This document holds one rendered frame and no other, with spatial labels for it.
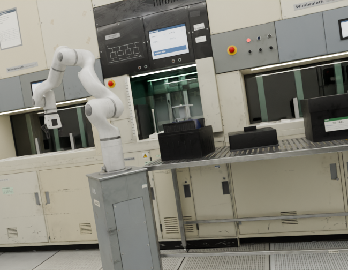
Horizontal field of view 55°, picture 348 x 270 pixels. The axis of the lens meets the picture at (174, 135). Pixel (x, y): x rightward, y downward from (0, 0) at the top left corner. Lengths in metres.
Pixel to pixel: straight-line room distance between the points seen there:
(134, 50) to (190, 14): 0.50
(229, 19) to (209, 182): 1.18
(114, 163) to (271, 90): 1.52
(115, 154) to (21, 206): 1.60
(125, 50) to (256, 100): 1.14
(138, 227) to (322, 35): 1.68
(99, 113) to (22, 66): 1.43
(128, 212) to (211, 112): 0.97
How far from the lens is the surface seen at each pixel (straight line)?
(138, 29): 2.68
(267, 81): 2.89
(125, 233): 1.91
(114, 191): 1.85
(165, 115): 3.49
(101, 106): 1.88
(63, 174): 3.00
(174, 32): 2.58
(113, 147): 1.91
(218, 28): 2.53
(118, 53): 2.71
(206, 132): 2.11
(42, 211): 3.21
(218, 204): 2.57
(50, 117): 2.43
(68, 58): 2.08
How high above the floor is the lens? 1.02
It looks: 3 degrees down
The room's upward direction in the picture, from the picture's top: 8 degrees counter-clockwise
